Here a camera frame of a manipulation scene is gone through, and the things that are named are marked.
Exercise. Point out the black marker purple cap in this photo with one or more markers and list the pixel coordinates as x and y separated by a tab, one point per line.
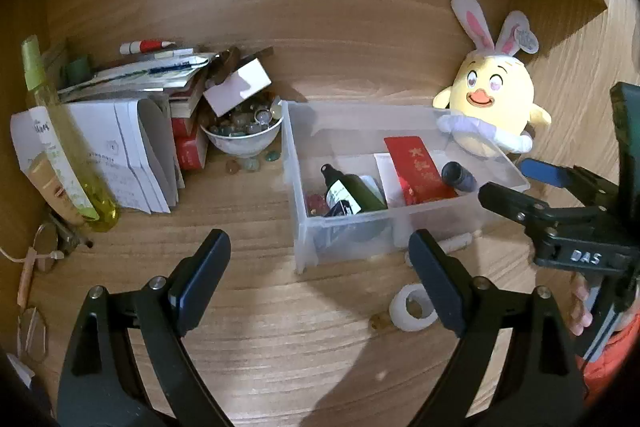
457	177

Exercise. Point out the white bowl of glass pebbles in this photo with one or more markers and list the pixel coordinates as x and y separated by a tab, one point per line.
240	139

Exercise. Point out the red box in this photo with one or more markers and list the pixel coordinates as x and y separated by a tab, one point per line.
190	147

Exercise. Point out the white tube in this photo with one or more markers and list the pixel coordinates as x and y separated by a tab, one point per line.
457	241

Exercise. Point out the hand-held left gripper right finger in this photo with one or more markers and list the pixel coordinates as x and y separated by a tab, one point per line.
435	279

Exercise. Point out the beige tube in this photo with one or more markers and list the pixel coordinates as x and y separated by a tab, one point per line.
50	187

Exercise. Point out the stack of notebooks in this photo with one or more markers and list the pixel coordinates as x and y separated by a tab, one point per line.
140	74

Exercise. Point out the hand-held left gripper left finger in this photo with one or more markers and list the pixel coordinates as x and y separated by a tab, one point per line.
205	279

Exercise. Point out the stack of white papers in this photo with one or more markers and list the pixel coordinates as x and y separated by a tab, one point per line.
125	147

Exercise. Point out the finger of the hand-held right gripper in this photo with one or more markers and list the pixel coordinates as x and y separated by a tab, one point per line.
510	204
545	172

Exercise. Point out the glass pebble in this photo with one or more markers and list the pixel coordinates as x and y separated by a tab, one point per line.
251	164
271	156
231	165

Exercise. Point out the round eyeglasses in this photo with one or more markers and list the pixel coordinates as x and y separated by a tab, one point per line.
32	334
47	239

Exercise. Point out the dark green bottle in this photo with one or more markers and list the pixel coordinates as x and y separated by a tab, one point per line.
360	194

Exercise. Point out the amber bead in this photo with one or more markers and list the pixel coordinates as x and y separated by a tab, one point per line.
378	322

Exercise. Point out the white tape roll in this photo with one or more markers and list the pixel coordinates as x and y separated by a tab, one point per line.
400	312

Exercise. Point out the red white pen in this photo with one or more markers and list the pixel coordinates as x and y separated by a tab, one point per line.
145	47

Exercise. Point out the person's right forearm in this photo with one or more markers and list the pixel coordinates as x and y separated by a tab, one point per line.
615	367

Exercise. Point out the wooden stick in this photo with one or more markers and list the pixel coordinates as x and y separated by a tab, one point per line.
26	277

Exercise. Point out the small white box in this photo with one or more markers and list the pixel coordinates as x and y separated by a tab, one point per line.
235	87

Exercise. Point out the person's right hand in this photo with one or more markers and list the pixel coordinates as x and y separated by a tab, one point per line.
581	307

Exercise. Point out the clear plastic storage box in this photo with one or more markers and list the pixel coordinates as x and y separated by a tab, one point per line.
310	122

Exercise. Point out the yellow chick plush toy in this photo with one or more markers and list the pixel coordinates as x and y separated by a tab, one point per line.
495	82

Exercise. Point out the red tea packet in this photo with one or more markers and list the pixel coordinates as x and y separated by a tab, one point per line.
417	172

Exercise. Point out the green spray bottle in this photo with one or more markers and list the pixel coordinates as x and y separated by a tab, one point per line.
50	127

